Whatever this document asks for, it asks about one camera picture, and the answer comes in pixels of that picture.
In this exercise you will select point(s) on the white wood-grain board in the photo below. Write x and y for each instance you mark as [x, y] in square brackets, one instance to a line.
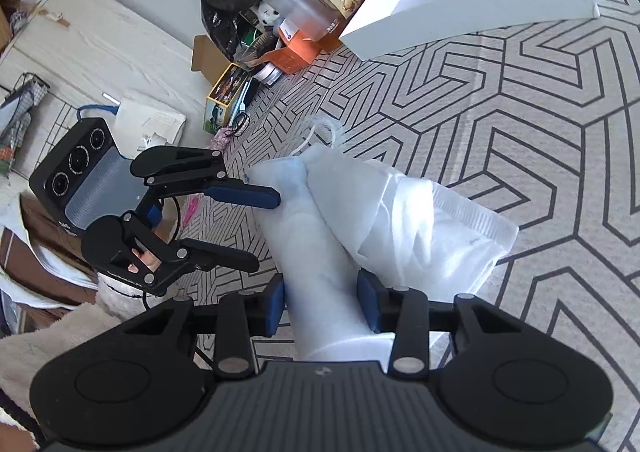
[100, 47]

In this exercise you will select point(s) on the white plush toy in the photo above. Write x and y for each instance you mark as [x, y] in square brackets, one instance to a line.
[266, 15]

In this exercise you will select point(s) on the white shopping bag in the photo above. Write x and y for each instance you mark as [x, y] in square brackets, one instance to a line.
[390, 222]

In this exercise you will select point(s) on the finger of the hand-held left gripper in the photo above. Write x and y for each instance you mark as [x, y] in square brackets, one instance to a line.
[240, 195]
[225, 257]

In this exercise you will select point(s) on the checked cloth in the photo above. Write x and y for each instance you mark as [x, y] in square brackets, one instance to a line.
[20, 127]

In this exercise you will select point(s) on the orange box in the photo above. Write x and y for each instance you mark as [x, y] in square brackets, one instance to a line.
[300, 52]

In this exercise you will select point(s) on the fluffy beige cloth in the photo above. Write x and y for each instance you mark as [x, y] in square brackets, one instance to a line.
[60, 357]

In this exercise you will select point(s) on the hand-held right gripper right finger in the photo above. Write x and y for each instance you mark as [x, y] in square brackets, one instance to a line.
[367, 302]

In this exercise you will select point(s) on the person's left hand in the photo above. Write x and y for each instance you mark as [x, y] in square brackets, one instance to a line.
[150, 262]

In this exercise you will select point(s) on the black plastic bag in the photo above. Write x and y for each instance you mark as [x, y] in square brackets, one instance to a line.
[225, 12]

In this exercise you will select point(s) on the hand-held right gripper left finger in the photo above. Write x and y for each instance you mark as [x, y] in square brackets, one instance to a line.
[275, 307]

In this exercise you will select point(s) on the colourful picture box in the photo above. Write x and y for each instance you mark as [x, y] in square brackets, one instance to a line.
[225, 92]

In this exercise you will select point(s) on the pink pen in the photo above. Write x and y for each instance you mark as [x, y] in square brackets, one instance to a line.
[192, 211]

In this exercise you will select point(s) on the round white tin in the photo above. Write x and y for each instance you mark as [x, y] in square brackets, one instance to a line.
[267, 74]

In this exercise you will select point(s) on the pink scrunchie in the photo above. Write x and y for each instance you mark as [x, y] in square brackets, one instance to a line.
[222, 141]

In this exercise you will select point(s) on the open cardboard box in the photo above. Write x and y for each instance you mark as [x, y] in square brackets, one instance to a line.
[205, 57]

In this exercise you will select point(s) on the geometric patterned tablecloth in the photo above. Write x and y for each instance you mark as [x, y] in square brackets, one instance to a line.
[550, 132]

